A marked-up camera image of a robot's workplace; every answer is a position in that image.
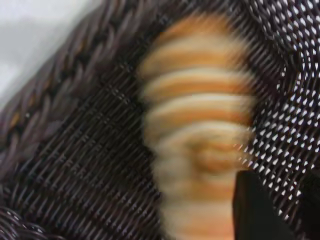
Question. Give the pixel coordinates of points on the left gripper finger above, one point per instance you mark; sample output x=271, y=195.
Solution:
x=257, y=212

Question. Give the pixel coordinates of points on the striped orange bread roll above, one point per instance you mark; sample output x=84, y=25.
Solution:
x=195, y=100

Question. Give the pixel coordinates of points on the black woven wicker basket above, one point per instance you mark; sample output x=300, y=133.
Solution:
x=75, y=150

